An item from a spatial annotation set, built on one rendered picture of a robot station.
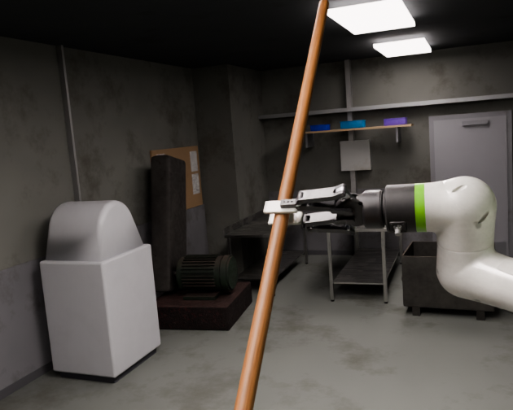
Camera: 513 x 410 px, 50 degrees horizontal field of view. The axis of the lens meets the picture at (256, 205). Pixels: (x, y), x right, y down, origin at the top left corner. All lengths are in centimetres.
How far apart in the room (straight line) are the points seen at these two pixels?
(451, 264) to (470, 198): 13
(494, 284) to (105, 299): 421
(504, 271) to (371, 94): 793
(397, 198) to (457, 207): 10
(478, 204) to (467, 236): 6
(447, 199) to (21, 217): 475
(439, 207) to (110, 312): 423
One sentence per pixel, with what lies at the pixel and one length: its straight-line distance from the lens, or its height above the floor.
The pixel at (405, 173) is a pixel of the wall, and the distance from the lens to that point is 885.
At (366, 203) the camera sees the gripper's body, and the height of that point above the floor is 198.
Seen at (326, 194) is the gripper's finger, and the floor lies 200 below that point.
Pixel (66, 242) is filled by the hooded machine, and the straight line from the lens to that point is 518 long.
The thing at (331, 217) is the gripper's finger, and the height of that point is 195.
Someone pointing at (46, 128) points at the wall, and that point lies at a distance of 576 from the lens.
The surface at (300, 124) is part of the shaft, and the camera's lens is 128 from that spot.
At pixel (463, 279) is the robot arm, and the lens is 107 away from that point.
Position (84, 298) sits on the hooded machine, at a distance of 511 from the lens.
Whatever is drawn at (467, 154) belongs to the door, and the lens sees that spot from 872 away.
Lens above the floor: 213
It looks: 8 degrees down
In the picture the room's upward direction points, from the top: 4 degrees counter-clockwise
